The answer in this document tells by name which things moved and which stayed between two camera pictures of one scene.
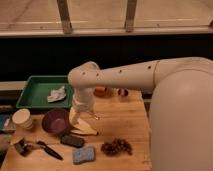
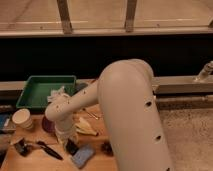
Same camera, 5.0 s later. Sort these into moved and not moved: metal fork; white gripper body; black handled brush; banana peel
Moved: white gripper body
Not moved: metal fork; black handled brush; banana peel
